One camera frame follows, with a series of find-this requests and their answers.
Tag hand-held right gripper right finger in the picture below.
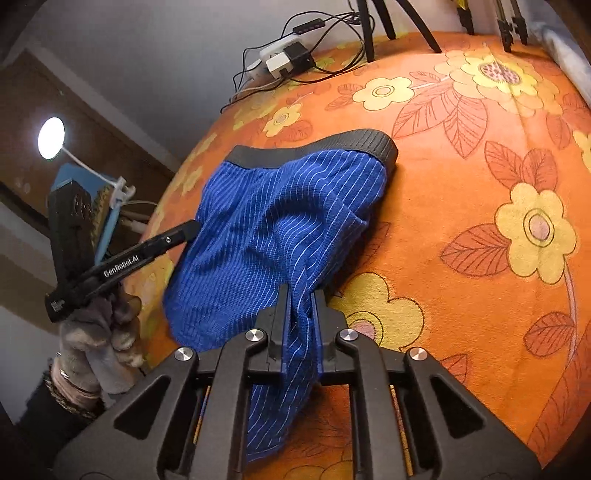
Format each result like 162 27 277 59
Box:
311 290 543 480

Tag white power adapter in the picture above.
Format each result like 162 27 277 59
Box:
267 53 294 79

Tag white power strip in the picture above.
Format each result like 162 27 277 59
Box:
248 38 303 78

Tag brown wooden door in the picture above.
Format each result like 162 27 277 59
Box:
0 46 182 241

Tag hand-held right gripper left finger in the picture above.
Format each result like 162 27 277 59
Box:
52 282 293 480

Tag grey cloth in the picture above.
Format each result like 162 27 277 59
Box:
529 17 591 109

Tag black power adapter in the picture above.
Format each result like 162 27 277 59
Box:
283 42 315 75

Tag black usb hub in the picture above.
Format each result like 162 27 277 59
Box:
293 17 325 35

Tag person's left hand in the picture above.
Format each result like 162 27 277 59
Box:
59 284 145 395

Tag white round clip lamp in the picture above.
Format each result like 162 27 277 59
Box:
37 116 137 206

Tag grey metal tripod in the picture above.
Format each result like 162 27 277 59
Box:
493 0 530 52

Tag yellow black tripod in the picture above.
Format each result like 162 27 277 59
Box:
450 0 476 37

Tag person's left forearm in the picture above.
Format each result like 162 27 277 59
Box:
11 353 114 457

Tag black tripod legs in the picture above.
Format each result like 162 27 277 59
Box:
355 0 444 64

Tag orange floral blanket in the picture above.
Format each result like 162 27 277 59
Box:
139 28 591 480

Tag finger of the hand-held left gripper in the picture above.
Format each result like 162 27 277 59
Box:
137 220 201 260

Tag white cable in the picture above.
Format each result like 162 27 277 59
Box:
117 198 160 234

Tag blue board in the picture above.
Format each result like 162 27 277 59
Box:
52 162 124 261

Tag blue striped pants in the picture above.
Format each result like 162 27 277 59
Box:
163 129 399 464

